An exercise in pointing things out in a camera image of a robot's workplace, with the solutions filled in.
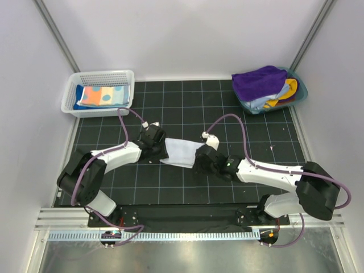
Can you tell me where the aluminium frame rail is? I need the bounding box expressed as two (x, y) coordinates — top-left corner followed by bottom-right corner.
(34, 207), (345, 230)

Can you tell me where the blue towel container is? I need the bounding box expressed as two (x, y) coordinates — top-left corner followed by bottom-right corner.
(234, 67), (308, 114)

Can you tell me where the yellow towel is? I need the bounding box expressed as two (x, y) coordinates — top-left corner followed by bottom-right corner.
(263, 78), (300, 109)

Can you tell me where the blue microfiber towel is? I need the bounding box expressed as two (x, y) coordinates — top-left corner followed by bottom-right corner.
(73, 85), (86, 110)

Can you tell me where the pale blue towel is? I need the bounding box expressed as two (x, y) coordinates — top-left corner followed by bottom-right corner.
(242, 84), (289, 113)

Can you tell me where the white towel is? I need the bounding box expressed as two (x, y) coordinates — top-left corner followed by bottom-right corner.
(160, 138), (204, 169)

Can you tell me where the purple towel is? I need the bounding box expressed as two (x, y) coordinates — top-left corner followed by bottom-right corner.
(231, 65), (287, 102)

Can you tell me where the white perforated plastic basket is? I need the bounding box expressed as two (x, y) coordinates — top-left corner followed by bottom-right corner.
(61, 70), (135, 118)

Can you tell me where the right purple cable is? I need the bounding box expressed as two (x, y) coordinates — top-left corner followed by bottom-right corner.
(200, 113), (352, 248)

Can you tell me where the purple cable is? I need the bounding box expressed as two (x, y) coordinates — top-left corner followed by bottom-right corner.
(70, 107), (150, 247)
(200, 113), (352, 248)

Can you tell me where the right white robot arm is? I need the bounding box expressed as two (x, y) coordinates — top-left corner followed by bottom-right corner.
(193, 144), (340, 225)

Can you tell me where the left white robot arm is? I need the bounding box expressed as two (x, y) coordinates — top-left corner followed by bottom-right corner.
(56, 122), (168, 228)

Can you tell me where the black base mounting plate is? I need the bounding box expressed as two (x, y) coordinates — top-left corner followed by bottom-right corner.
(106, 203), (289, 229)

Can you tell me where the white slotted cable duct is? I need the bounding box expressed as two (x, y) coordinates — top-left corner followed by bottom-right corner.
(48, 229), (260, 242)

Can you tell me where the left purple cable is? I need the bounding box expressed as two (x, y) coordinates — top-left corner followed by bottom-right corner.
(70, 107), (150, 247)

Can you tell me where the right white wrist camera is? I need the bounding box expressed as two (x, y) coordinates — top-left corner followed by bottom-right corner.
(201, 131), (220, 151)

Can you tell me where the light blue cartoon towel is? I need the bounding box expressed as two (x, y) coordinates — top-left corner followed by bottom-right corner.
(80, 85), (130, 108)

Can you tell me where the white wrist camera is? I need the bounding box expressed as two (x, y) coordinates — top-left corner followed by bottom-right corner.
(201, 131), (220, 151)
(142, 121), (160, 129)

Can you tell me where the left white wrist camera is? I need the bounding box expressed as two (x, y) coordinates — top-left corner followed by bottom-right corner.
(142, 121), (160, 129)

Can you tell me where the black grid mat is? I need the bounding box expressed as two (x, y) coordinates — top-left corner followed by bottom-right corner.
(68, 80), (307, 205)

